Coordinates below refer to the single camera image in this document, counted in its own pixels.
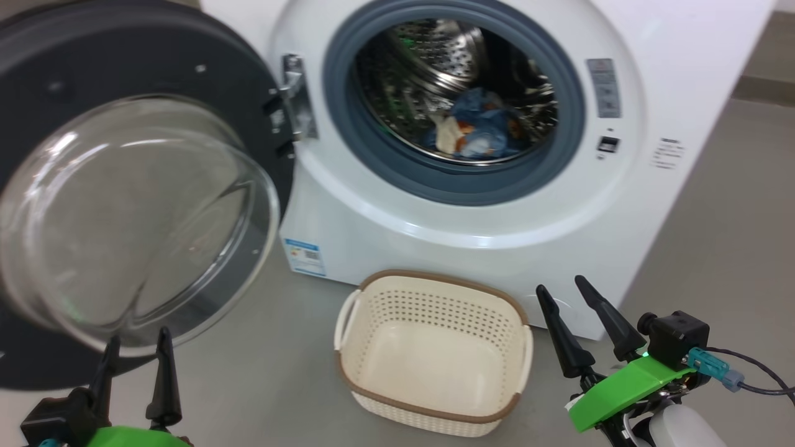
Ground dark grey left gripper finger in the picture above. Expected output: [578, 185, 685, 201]
[90, 335, 120, 410]
[146, 327, 183, 430]

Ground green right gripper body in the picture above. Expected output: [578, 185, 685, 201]
[568, 356, 695, 447]

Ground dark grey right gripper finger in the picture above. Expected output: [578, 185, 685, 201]
[536, 285, 596, 378]
[575, 276, 647, 361]

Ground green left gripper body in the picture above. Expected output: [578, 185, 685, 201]
[87, 425, 190, 447]

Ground black round glass washer door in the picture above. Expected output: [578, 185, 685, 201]
[0, 0, 296, 391]

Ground cream plastic laundry basket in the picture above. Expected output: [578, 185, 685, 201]
[334, 269, 534, 438]

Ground grey rubber door gasket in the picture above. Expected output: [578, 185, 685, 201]
[323, 0, 586, 205]

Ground white washing machine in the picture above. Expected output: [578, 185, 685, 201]
[200, 0, 777, 341]

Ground metal door hinge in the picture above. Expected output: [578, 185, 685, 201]
[270, 55, 319, 140]

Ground blue energy label sticker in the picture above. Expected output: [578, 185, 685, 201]
[283, 238, 326, 277]

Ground grey warning sticker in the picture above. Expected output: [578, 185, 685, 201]
[586, 58, 622, 119]

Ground teal right camera connector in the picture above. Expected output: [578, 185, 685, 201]
[688, 348, 745, 392]

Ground thin black right camera cable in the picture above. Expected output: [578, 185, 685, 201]
[705, 346, 795, 404]

